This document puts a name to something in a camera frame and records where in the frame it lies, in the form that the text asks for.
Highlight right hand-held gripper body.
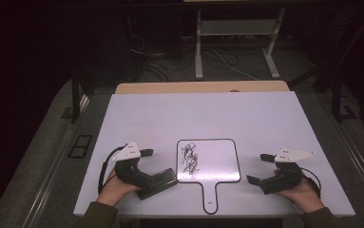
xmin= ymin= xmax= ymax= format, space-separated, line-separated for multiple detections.
xmin=259 ymin=146 xmax=317 ymax=196

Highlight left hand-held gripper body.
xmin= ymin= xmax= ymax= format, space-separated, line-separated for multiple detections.
xmin=111 ymin=141 xmax=156 ymax=190

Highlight black whiteboard eraser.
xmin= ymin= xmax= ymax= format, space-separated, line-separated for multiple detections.
xmin=137 ymin=167 xmax=180 ymax=201

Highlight white handheld whiteboard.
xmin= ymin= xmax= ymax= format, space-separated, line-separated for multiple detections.
xmin=176 ymin=138 xmax=242 ymax=216

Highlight person's left hand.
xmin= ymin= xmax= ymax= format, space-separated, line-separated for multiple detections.
xmin=96 ymin=167 xmax=142 ymax=208

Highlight person's right hand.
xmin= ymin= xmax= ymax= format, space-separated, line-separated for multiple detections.
xmin=273 ymin=169 xmax=326 ymax=214

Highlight black metal stand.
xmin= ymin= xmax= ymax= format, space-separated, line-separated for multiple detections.
xmin=60 ymin=74 xmax=90 ymax=124

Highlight white metal stand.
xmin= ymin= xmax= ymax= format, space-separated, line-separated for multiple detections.
xmin=194 ymin=8 xmax=287 ymax=80

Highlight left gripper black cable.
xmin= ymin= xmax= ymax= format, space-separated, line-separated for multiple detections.
xmin=97 ymin=143 xmax=128 ymax=195

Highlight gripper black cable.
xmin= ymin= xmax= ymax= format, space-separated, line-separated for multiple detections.
xmin=97 ymin=143 xmax=128 ymax=195
xmin=299 ymin=166 xmax=322 ymax=199

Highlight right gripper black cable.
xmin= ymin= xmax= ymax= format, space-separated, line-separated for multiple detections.
xmin=299 ymin=166 xmax=322 ymax=199

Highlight metal floor rail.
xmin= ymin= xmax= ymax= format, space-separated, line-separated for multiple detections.
xmin=335 ymin=122 xmax=364 ymax=203
xmin=21 ymin=94 xmax=90 ymax=228

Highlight black floor cables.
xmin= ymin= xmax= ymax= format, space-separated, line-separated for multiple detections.
xmin=128 ymin=32 xmax=200 ymax=83

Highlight white floor cable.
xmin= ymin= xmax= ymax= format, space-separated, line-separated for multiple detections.
xmin=207 ymin=47 xmax=259 ymax=82

